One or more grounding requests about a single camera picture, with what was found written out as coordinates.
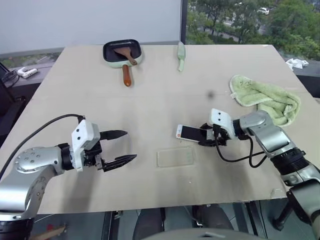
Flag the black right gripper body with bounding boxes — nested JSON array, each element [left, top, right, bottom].
[[205, 123, 233, 148]]

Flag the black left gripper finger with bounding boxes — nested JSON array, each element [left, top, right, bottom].
[[101, 153, 138, 173], [99, 129, 129, 141]]

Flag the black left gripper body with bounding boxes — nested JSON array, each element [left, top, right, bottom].
[[83, 140, 105, 172]]

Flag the white smartphone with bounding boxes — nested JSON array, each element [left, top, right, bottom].
[[175, 124, 208, 144]]

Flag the clear plastic phone case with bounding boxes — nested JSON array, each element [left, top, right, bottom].
[[156, 146, 196, 168]]

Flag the green terry towel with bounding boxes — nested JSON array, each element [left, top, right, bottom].
[[229, 73, 302, 128]]

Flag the pale green plastic scoop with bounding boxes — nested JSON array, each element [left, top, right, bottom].
[[176, 40, 187, 73]]

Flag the brown wooden spatula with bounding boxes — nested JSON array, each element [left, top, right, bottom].
[[113, 47, 138, 66]]

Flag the grey rounded robot body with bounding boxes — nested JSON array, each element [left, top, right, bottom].
[[141, 227, 255, 240]]

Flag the black stand leg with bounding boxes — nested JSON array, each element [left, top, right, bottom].
[[271, 197, 295, 231]]

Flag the white crumpled paper pieces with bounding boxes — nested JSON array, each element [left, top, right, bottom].
[[285, 57, 310, 71]]

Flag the white power strip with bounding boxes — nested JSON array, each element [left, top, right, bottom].
[[16, 67, 39, 79]]

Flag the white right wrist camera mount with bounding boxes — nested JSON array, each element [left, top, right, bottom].
[[209, 107, 237, 140]]

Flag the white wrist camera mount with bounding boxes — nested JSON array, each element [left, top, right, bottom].
[[70, 119, 101, 173], [209, 107, 237, 140]]

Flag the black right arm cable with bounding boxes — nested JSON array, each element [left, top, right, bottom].
[[212, 124, 269, 169]]

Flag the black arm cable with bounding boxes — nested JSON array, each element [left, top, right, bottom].
[[0, 113, 86, 179], [212, 124, 269, 169]]

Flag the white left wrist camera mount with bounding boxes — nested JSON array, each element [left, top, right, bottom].
[[70, 119, 101, 173]]

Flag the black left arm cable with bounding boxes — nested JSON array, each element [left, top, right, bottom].
[[0, 113, 86, 179]]

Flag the green square pan wooden handle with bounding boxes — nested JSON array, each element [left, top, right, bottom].
[[102, 38, 146, 88]]

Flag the black window frame post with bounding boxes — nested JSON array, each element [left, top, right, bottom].
[[180, 0, 189, 46]]

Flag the black coiled cable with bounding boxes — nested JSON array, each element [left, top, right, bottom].
[[0, 69, 20, 88]]

